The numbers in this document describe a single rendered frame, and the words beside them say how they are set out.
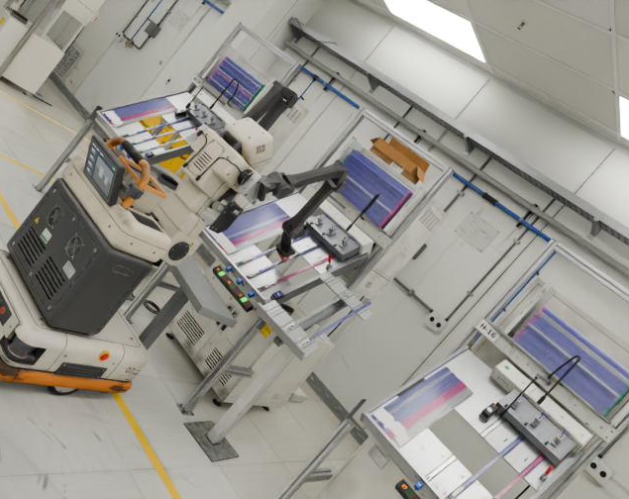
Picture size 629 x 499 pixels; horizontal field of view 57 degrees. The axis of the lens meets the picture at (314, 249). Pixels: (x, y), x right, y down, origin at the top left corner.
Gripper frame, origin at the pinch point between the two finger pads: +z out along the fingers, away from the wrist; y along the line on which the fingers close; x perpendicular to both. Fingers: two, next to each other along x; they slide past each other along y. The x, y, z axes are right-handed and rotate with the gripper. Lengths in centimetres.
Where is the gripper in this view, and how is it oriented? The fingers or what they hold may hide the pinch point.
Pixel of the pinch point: (283, 260)
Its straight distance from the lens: 318.4
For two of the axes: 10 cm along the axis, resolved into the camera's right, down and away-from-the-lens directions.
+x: -7.9, 3.4, -5.2
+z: -1.1, 7.4, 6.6
